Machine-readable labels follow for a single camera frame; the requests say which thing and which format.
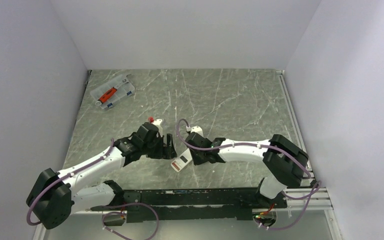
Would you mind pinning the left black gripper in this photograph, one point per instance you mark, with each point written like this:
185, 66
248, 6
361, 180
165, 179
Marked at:
167, 152

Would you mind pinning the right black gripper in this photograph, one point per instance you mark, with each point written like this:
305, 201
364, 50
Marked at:
197, 161

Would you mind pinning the white remote control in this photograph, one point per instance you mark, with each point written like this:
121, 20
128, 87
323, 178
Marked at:
183, 159

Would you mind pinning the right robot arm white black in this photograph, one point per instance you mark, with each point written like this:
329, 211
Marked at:
285, 161

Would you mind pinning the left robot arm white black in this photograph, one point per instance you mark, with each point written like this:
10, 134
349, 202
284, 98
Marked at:
56, 195

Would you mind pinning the clear plastic organizer box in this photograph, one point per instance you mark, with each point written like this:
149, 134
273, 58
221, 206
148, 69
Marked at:
124, 87

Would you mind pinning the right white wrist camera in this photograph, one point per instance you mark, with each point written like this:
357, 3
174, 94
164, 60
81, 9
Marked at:
194, 129

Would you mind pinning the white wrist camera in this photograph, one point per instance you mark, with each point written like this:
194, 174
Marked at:
159, 122
194, 129

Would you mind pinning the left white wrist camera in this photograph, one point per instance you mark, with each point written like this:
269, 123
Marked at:
159, 122

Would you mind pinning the black base frame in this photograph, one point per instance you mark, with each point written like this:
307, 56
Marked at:
238, 203

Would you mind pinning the red handled tool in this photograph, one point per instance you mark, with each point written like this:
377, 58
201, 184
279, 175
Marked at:
107, 95

